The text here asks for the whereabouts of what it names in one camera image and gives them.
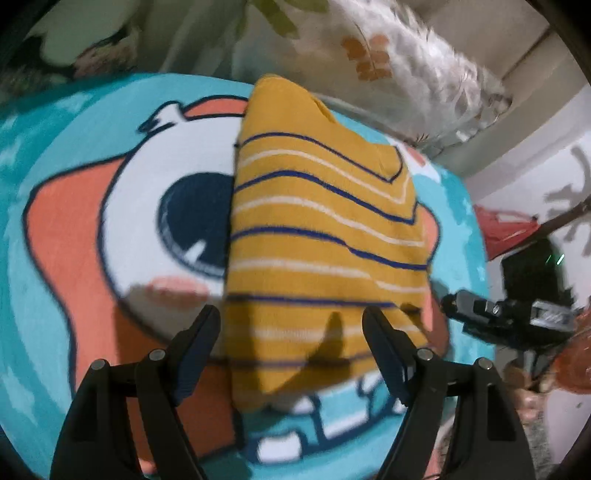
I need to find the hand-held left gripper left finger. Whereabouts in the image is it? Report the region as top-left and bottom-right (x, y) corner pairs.
(50, 305), (221, 480)

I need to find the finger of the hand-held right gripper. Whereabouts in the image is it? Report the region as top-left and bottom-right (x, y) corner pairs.
(440, 288), (498, 334)

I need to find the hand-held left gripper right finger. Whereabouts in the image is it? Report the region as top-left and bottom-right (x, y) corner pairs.
(362, 305), (536, 480)

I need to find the yellow striped knit shirt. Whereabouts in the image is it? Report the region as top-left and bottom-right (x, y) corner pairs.
(224, 75), (440, 412)

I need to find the person's right forearm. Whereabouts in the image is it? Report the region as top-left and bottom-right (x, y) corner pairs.
(510, 385), (552, 426)

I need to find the red plastic bag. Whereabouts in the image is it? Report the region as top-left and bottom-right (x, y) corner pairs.
(551, 311), (591, 395)
(473, 205), (542, 260)

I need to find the grey textured bed sheet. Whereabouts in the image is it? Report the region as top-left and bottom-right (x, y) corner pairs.
(519, 415), (557, 480)

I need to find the teal printed fleece blanket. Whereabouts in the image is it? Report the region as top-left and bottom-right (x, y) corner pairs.
(0, 71), (491, 480)

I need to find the white floral pillow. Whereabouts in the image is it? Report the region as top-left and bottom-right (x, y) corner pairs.
(231, 0), (514, 149)

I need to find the dark floral cloth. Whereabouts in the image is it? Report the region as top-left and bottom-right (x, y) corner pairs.
(0, 0), (141, 81)

